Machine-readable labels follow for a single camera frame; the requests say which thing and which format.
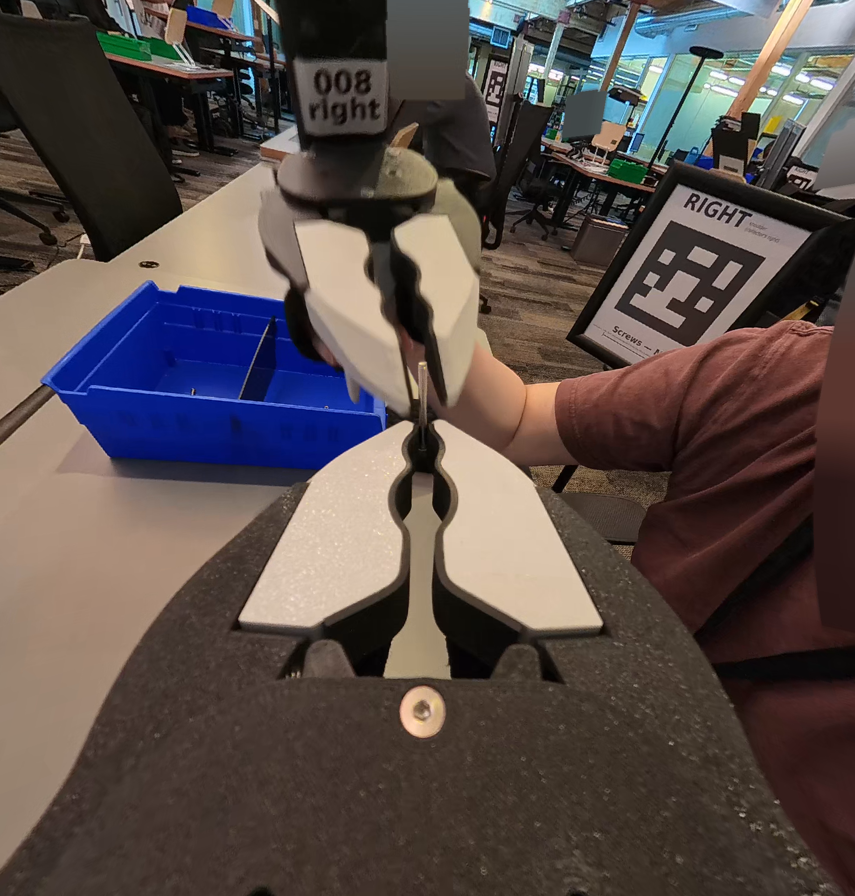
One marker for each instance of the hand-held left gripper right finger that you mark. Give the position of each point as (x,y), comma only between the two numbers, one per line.
(511,560)

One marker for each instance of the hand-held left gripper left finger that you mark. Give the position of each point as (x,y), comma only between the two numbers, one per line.
(329,553)

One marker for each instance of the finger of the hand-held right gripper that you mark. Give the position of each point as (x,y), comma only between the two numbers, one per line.
(448,287)
(343,294)

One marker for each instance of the long steel bolt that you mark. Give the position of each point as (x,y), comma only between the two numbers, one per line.
(422,399)

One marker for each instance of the person's right forearm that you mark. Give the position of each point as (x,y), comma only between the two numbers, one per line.
(525,413)

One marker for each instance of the person's right hand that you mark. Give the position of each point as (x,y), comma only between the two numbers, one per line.
(480,378)

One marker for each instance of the black chair seat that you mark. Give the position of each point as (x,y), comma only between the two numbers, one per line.
(602,514)

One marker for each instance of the brown leaning board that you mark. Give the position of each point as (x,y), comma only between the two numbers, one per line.
(403,134)

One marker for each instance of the blue storage bin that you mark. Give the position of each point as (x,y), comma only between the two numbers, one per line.
(207,17)

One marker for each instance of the grey floor box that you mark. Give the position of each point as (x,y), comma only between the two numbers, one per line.
(599,241)

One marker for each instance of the blue plastic parts bin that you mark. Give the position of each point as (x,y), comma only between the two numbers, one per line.
(189,434)

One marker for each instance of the green storage bin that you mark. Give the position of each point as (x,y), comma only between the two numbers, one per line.
(123,45)
(630,169)

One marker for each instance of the black framed marker sign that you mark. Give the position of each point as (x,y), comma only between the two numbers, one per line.
(686,280)

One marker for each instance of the black mesh office chair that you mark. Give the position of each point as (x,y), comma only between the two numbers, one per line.
(84,140)

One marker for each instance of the black floor lamp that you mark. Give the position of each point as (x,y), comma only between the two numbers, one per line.
(706,51)

